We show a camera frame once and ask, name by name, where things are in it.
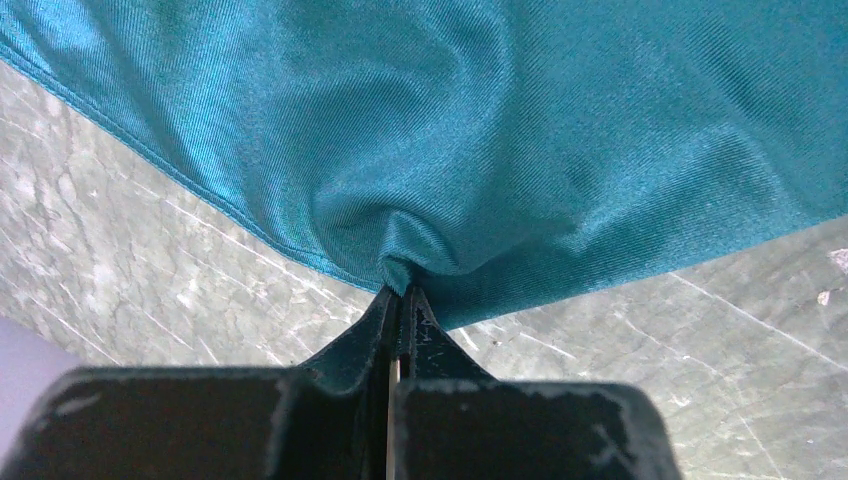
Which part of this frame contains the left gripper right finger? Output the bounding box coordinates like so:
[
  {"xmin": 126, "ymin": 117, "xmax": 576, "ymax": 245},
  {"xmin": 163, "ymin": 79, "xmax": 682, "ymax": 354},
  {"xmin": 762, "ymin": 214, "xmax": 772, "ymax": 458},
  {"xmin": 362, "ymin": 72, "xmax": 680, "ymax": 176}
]
[{"xmin": 394, "ymin": 287, "xmax": 681, "ymax": 479}]

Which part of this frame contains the teal cloth napkin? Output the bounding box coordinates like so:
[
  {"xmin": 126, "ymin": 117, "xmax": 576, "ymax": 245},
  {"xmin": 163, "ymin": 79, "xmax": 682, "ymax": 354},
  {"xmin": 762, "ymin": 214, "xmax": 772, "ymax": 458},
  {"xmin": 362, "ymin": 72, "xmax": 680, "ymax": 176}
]
[{"xmin": 1, "ymin": 1, "xmax": 847, "ymax": 328}]

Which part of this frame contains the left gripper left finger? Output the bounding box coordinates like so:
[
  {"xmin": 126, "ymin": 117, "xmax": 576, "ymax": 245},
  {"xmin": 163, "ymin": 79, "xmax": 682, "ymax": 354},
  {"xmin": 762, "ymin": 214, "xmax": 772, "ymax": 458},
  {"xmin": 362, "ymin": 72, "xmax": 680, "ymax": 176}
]
[{"xmin": 1, "ymin": 289, "xmax": 399, "ymax": 479}]

